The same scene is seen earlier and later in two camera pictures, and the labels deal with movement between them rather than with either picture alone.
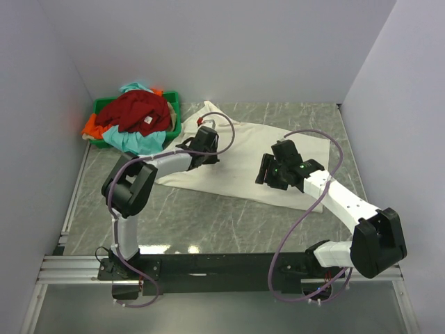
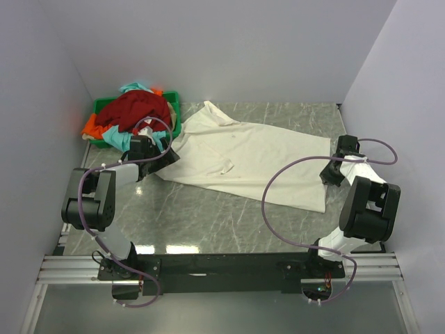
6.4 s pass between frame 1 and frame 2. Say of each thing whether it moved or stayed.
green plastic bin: stayed
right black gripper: moved
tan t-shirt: stayed
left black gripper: moved
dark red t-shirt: stayed
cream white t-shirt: stayed
